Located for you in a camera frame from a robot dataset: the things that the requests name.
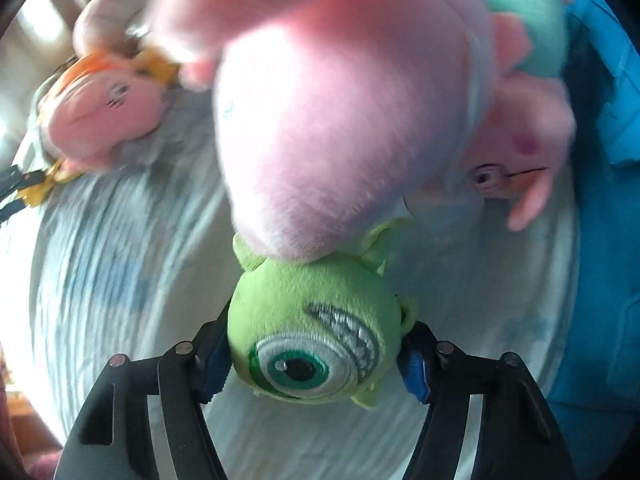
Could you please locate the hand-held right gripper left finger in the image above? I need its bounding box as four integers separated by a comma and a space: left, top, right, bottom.
52, 317, 233, 480

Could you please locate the yellow plush piece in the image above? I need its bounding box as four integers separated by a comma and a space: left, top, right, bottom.
22, 159, 73, 208

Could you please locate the pink fuzzy cloth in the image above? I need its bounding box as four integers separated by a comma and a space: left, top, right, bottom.
22, 452, 63, 480

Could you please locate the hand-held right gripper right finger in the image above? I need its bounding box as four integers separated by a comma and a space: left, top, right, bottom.
397, 321, 576, 480

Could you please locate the green one-eyed monster plush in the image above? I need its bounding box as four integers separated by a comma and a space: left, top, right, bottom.
227, 217, 421, 413

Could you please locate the blue plastic crate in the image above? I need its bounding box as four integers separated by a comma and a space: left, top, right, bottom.
547, 0, 640, 480

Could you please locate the pink pig plush blue dress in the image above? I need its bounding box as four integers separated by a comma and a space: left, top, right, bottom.
150, 0, 496, 267

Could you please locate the pink plush orange dress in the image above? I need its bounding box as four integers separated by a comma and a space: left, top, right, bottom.
37, 52, 168, 173

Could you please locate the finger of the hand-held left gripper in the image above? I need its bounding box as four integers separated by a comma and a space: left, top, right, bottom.
0, 194, 31, 224
0, 167, 47, 191

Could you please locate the pale blue wrinkled tablecloth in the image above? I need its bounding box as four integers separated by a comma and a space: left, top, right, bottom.
0, 90, 581, 480

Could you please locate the small yellow doll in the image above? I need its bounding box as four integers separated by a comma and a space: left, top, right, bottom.
125, 47, 179, 87

